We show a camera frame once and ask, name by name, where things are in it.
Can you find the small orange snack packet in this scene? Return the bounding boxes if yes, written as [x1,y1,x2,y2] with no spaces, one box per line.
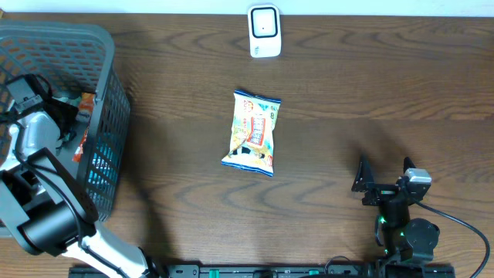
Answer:
[76,93,96,123]

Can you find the red brown chocolate bar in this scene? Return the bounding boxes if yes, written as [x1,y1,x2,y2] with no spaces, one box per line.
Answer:
[72,127,90,163]

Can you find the yellow snack bag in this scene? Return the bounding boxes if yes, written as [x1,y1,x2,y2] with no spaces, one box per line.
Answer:
[222,90,282,177]

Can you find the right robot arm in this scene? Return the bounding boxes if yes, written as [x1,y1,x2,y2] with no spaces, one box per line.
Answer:
[351,156,440,277]

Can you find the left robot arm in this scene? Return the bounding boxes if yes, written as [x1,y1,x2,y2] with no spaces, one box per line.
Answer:
[1,95,165,277]

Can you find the white barcode scanner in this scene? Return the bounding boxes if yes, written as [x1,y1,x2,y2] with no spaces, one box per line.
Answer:
[247,4,282,59]

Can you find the grey plastic shopping basket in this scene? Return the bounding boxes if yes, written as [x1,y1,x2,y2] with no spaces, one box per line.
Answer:
[1,19,130,222]

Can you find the left black cable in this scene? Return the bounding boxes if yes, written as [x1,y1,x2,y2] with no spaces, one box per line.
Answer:
[0,73,132,278]

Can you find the black cable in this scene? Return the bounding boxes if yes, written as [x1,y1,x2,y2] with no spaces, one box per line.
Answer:
[0,73,132,278]
[413,199,491,278]

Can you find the right black cable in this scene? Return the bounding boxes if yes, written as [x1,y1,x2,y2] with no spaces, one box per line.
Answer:
[413,199,491,278]

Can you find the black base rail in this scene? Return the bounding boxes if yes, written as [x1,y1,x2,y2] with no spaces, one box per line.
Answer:
[68,263,456,278]

